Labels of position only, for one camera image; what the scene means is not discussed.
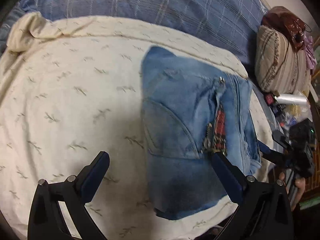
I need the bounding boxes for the blue denim jeans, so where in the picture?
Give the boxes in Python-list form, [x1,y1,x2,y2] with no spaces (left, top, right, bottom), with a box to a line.
[142,47,261,220]

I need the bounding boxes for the person's right hand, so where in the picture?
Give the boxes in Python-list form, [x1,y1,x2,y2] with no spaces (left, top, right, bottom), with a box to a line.
[279,171,305,211]

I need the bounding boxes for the white plastic roll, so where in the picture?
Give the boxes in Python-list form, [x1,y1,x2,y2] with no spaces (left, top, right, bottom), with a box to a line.
[274,94,308,106]

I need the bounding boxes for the red small box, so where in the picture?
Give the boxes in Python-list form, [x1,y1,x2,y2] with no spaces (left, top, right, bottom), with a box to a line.
[264,93,274,106]

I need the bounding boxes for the beige striped pillow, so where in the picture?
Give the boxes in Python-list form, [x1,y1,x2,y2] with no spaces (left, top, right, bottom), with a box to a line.
[255,25,311,95]

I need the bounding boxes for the purple cloth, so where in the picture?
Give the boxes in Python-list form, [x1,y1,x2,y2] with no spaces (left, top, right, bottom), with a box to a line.
[304,35,317,69]

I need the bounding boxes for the dark red shiny bag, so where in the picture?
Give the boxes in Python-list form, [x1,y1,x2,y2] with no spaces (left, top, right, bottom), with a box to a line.
[261,6,313,52]

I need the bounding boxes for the cream leaf-print blanket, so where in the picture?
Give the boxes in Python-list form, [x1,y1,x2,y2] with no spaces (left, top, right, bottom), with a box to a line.
[0,11,276,240]

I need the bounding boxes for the blue plaid large pillow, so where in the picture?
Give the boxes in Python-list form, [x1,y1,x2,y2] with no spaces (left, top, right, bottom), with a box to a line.
[18,0,270,63]

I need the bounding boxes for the grey-blue bed sheet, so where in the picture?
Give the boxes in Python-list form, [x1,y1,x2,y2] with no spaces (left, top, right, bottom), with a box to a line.
[1,4,281,131]

